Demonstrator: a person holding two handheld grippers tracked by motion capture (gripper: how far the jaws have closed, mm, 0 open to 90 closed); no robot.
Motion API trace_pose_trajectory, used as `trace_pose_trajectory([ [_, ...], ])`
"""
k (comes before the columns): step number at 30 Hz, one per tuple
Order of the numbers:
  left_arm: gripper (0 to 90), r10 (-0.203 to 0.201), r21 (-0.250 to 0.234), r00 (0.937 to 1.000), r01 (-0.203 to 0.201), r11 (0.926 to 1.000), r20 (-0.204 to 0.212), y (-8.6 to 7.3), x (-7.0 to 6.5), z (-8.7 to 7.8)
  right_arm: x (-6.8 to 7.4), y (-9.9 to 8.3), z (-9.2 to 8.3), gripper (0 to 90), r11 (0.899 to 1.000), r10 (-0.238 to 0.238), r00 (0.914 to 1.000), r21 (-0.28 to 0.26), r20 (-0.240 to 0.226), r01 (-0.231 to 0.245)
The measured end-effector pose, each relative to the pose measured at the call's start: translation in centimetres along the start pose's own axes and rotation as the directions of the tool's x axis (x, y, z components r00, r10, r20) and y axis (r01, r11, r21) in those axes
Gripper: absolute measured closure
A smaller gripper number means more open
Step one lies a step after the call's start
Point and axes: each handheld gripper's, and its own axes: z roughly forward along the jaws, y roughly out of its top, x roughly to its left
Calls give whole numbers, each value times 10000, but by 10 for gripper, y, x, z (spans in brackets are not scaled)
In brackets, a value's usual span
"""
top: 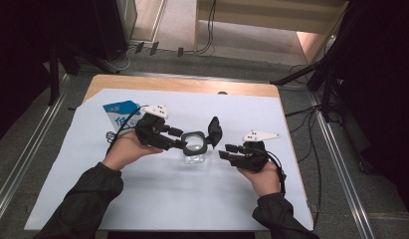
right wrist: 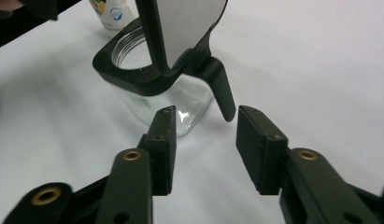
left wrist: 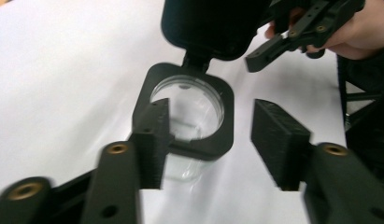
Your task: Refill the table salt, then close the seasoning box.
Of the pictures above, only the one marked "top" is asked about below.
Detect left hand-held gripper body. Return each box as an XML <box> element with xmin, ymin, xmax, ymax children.
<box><xmin>134</xmin><ymin>104</ymin><xmax>176</xmax><ymax>151</ymax></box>

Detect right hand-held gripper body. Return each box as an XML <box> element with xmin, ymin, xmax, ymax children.
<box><xmin>230</xmin><ymin>129</ymin><xmax>282</xmax><ymax>173</ymax></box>

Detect clear jar with black lid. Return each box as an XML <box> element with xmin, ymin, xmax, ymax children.
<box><xmin>179</xmin><ymin>116</ymin><xmax>224</xmax><ymax>165</ymax></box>

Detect blue and white milk carton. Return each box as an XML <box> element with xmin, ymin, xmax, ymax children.
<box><xmin>102</xmin><ymin>100</ymin><xmax>142</xmax><ymax>134</ymax></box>

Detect person's right hand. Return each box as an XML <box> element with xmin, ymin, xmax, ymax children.
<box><xmin>237</xmin><ymin>160</ymin><xmax>282</xmax><ymax>198</ymax></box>

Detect person's left hand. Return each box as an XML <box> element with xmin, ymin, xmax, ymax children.
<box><xmin>101</xmin><ymin>130</ymin><xmax>164</xmax><ymax>172</ymax></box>

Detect white paper sheet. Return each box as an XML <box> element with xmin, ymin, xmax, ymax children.
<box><xmin>24</xmin><ymin>88</ymin><xmax>315</xmax><ymax>232</ymax></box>

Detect black tripod stand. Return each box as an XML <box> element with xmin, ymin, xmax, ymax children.
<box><xmin>269</xmin><ymin>46</ymin><xmax>346</xmax><ymax>122</ymax></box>

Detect black metal stand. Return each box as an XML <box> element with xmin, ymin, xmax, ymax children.
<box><xmin>47</xmin><ymin>39</ymin><xmax>122</xmax><ymax>107</ymax></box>

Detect grey cabinet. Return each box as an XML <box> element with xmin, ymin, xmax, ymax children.
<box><xmin>114</xmin><ymin>0</ymin><xmax>138</xmax><ymax>44</ymax></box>

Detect pale wooden shelf unit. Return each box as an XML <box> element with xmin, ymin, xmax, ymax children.
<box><xmin>193</xmin><ymin>0</ymin><xmax>349</xmax><ymax>67</ymax></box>

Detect left hand-held gripper cable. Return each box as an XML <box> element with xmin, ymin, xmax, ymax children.
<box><xmin>104</xmin><ymin>105</ymin><xmax>148</xmax><ymax>157</ymax></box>

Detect hand-held gripper cable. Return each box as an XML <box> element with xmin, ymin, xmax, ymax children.
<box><xmin>266</xmin><ymin>149</ymin><xmax>288</xmax><ymax>197</ymax></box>
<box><xmin>104</xmin><ymin>105</ymin><xmax>148</xmax><ymax>157</ymax></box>

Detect right hand-held gripper cable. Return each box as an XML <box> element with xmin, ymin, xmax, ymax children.
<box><xmin>266</xmin><ymin>149</ymin><xmax>288</xmax><ymax>197</ymax></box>

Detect black floor cables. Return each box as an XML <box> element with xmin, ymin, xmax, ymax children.
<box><xmin>284</xmin><ymin>64</ymin><xmax>325</xmax><ymax>228</ymax></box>

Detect white floor cable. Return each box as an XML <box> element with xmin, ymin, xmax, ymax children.
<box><xmin>102</xmin><ymin>45</ymin><xmax>137</xmax><ymax>73</ymax></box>

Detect metal floor rail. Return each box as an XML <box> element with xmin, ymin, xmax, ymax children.
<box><xmin>307</xmin><ymin>91</ymin><xmax>376</xmax><ymax>239</ymax></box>
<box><xmin>0</xmin><ymin>73</ymin><xmax>73</xmax><ymax>231</ymax></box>

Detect black hanging cable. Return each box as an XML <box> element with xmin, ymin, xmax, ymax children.
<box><xmin>194</xmin><ymin>0</ymin><xmax>217</xmax><ymax>56</ymax></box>

